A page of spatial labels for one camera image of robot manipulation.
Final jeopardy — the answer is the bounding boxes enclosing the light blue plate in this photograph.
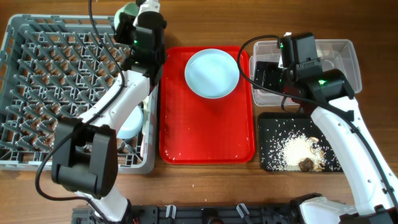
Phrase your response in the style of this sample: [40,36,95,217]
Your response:
[184,49,239,99]

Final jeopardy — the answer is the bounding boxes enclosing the grey dishwasher rack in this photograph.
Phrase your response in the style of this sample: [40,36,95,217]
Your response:
[0,14,164,174]

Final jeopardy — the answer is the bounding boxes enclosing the black waste tray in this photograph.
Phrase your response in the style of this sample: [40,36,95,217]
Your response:
[257,111,345,172]

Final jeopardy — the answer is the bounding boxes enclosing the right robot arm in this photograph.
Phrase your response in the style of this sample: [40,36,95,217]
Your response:
[256,60,397,223]

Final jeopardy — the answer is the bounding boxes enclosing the red plastic tray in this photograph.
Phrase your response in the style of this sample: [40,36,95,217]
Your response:
[159,46,256,165]

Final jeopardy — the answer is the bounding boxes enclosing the light blue bowl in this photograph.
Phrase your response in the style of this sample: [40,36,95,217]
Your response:
[117,106,144,139]

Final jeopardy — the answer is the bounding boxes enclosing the green bowl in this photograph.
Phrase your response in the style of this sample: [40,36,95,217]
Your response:
[114,2,139,29]

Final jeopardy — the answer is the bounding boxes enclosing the clear plastic bin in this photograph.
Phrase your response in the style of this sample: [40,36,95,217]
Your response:
[249,39,362,107]

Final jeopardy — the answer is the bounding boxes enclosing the white plastic spoon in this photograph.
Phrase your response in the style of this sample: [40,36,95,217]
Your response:
[142,97,150,134]

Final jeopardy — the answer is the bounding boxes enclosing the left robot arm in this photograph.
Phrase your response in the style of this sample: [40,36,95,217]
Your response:
[51,11,167,223]

